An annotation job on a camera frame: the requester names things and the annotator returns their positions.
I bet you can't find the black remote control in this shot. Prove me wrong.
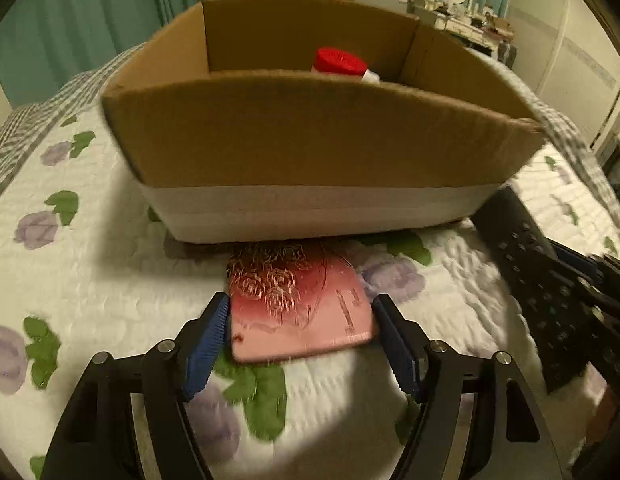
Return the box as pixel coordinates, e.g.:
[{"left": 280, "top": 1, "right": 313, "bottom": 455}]
[{"left": 471, "top": 186, "right": 600, "bottom": 392}]

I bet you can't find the pink floral card box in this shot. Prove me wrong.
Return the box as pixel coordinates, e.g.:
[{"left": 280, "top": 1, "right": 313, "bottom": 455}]
[{"left": 227, "top": 240, "right": 377, "bottom": 363}]

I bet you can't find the white floral quilt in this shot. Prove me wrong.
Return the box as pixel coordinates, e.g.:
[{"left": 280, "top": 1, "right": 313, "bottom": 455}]
[{"left": 0, "top": 106, "right": 606, "bottom": 479}]

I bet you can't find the white louvred wardrobe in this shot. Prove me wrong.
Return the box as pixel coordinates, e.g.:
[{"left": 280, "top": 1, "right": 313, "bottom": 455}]
[{"left": 506, "top": 0, "right": 620, "bottom": 158}]

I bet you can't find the white dressing table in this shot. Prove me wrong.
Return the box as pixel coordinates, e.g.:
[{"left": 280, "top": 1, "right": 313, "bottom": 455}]
[{"left": 413, "top": 1, "right": 518, "bottom": 68}]

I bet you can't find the grey checked bed sheet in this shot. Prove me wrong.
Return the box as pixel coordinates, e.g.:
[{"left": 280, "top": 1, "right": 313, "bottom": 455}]
[{"left": 0, "top": 46, "right": 620, "bottom": 224}]

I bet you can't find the brown cardboard box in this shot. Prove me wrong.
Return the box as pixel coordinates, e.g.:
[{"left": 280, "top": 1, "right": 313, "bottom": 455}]
[{"left": 101, "top": 0, "right": 544, "bottom": 244}]

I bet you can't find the red cap white bottle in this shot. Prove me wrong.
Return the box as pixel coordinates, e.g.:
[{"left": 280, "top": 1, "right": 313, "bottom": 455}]
[{"left": 312, "top": 47, "right": 380, "bottom": 84}]

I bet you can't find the teal curtain left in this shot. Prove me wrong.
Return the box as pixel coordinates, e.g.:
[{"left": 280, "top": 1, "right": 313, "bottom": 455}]
[{"left": 0, "top": 0, "right": 200, "bottom": 107}]

